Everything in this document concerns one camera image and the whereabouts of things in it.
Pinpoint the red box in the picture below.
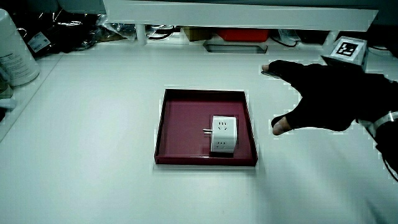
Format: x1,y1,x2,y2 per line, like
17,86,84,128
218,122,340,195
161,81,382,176
216,28,271,43

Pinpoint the white plastic bottle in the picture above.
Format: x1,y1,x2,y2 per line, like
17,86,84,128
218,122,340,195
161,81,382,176
0,8,41,87

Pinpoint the black plastic bag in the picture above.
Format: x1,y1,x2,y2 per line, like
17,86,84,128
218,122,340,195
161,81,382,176
12,8,104,58

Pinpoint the white cube socket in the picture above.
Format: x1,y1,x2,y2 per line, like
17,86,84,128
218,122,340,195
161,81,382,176
203,115,238,154

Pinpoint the dark red square tray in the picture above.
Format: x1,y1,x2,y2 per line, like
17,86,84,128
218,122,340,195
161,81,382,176
154,88,259,167

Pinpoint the person's right hand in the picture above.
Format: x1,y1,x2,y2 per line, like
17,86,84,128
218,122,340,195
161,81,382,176
261,36,398,136

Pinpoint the person's right forearm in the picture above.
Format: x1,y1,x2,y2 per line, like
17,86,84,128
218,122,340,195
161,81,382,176
374,122,398,175

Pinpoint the brown cardboard box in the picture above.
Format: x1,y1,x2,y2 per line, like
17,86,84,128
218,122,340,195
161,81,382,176
181,27,216,42

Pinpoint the white shelf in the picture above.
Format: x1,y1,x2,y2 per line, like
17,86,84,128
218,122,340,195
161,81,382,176
102,0,379,32

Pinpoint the thin black glove cable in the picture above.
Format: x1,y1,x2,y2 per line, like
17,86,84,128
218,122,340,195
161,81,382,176
381,154,398,182

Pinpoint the clear plastic bag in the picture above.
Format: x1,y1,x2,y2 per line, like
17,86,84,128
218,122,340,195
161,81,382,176
96,14,138,42

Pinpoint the bundle of cables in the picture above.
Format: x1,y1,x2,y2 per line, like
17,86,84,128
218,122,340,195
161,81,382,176
147,24,178,41

